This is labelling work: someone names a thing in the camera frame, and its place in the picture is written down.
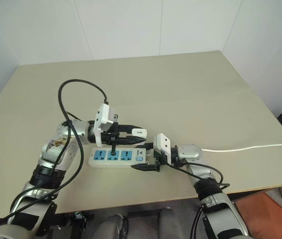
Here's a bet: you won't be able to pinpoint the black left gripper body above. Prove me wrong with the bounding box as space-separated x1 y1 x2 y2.
100 114 120 153

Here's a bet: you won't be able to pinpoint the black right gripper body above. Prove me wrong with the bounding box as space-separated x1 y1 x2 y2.
152 148 167 173

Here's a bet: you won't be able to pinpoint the white charger plug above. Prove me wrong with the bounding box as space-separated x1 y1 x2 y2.
132 128 148 139

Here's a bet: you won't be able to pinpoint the white power strip blue sockets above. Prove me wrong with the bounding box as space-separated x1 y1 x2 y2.
88 147 147 168

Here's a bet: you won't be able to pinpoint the black under-table bar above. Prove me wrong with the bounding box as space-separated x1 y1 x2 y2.
56 208 159 225

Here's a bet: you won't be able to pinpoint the grey rounded shape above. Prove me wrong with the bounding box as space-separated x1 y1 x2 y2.
155 207 182 239
97 213 130 239

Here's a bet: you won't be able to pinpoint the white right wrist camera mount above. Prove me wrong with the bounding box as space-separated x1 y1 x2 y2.
152 133 172 160

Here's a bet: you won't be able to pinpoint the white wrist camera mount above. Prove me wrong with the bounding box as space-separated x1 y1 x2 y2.
93 103 117 146
152 133 172 160

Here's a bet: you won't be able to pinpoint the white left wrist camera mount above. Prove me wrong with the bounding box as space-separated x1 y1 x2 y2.
93 103 117 146

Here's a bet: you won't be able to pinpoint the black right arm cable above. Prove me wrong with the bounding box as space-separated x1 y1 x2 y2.
164 163 231 239

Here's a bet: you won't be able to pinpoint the white power strip cord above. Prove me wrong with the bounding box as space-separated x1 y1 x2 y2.
200 142 282 153

